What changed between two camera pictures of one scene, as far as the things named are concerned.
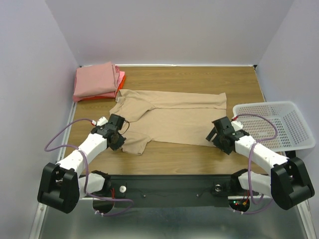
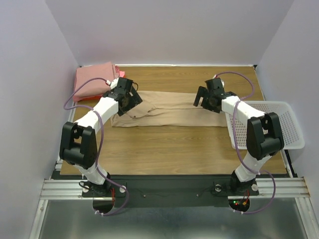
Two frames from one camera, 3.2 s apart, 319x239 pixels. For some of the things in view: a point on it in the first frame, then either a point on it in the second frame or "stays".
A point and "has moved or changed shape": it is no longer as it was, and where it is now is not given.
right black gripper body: x=214 y=137 to x=202 y=98
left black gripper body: x=119 y=143 to x=127 y=96
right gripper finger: x=212 y=135 to x=201 y=92
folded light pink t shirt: x=121 y=74 stays
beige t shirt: x=178 y=117 has moved or changed shape
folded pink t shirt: x=95 y=78 stays
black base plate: x=171 y=190 stays
